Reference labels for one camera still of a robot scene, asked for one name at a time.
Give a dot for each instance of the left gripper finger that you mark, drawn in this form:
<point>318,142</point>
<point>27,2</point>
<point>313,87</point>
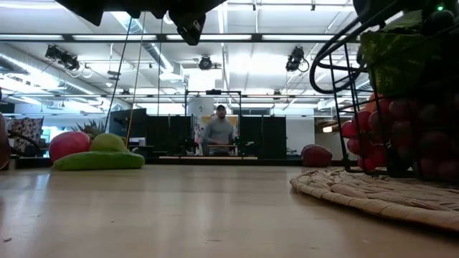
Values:
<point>190,28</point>

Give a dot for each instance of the green pear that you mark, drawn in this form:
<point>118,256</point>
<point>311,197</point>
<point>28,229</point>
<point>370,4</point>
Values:
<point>107,142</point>

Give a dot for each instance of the long green vegetable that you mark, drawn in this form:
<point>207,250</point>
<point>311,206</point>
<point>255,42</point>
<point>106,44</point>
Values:
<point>98,161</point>

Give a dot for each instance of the small striped green melon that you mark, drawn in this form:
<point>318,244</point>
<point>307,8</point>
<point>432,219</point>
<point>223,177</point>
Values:
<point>394,61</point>

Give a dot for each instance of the black overhead light bar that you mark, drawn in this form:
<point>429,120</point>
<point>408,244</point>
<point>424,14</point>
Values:
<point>161,37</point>

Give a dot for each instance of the white round column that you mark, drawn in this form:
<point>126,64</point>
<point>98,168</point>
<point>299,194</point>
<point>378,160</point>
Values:
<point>201,106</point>

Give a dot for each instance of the colourful abstract poster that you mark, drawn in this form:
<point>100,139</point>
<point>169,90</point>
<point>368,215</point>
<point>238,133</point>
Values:
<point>235,122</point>

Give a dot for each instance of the person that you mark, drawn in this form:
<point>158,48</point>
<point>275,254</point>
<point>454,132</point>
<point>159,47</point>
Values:
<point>218,132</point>

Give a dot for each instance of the background robot table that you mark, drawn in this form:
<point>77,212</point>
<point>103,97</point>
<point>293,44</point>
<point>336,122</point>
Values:
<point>208,157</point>

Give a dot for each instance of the pineapple top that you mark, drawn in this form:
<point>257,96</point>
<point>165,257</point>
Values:
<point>94,128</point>

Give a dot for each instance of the floral patterned cushion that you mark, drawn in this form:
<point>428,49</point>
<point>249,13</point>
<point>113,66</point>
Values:
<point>28,127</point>

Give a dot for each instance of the dark red apple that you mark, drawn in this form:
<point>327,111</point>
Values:
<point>316,156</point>

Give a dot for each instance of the round woven straw mat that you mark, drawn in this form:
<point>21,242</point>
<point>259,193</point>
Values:
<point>376,195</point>

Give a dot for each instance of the round black ceiling camera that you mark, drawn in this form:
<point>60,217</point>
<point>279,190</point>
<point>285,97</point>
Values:
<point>205,62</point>

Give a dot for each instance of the black partition wall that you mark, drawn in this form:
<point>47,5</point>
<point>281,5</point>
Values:
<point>161,132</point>

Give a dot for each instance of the black aluminium table frame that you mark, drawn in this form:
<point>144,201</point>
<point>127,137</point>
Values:
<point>215,162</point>

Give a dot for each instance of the lit wall lamp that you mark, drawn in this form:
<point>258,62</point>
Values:
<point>327,129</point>

